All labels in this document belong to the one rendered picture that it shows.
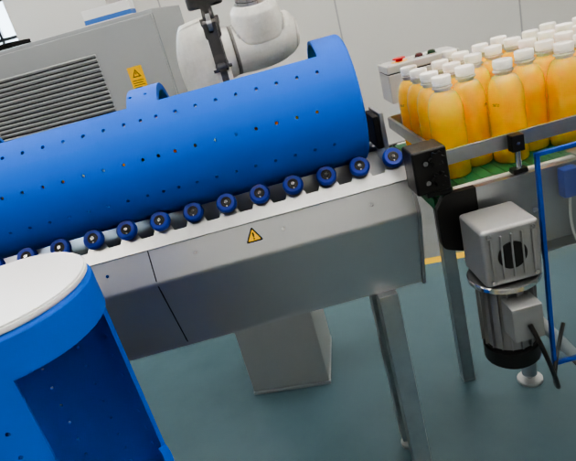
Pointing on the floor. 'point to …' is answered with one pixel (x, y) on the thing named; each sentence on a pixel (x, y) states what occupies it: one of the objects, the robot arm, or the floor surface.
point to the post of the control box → (456, 310)
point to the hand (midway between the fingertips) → (228, 86)
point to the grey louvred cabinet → (79, 73)
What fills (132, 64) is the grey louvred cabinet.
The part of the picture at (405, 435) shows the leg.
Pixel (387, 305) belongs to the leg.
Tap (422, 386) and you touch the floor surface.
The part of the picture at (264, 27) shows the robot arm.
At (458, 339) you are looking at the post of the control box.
